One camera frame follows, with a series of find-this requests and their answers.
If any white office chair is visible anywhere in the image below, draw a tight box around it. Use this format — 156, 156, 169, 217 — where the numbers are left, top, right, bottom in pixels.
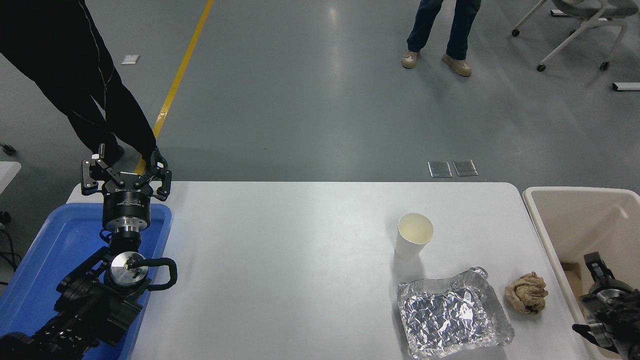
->
511, 0, 640, 73

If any crumpled tan paper ball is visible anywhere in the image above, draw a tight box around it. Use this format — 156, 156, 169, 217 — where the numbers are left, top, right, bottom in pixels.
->
504, 271, 549, 316

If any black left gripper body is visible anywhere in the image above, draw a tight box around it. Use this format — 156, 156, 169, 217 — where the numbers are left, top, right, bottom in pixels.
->
102, 172, 153, 231

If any blue plastic tray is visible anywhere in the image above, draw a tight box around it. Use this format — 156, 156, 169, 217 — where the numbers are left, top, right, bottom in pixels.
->
0, 202, 173, 360

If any crumpled foil tray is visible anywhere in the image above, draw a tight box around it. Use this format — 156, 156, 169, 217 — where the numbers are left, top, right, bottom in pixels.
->
397, 266, 515, 360

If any person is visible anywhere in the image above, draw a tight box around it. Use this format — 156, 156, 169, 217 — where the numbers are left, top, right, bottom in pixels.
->
0, 0, 169, 176
401, 0, 483, 78

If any brown cardboard piece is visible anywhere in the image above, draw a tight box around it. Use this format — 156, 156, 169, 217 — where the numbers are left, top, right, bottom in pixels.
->
560, 262, 589, 321

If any large pale bin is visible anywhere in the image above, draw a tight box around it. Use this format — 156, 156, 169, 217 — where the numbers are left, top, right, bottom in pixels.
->
522, 186, 640, 360

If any white side table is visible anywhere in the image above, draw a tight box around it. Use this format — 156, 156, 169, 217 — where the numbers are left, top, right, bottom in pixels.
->
0, 161, 23, 194

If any black floor cable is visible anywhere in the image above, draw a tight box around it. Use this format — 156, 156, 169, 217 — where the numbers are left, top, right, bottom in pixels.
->
0, 226, 24, 287

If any white paper cup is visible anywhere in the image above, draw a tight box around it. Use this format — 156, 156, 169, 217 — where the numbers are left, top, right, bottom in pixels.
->
394, 212, 435, 262

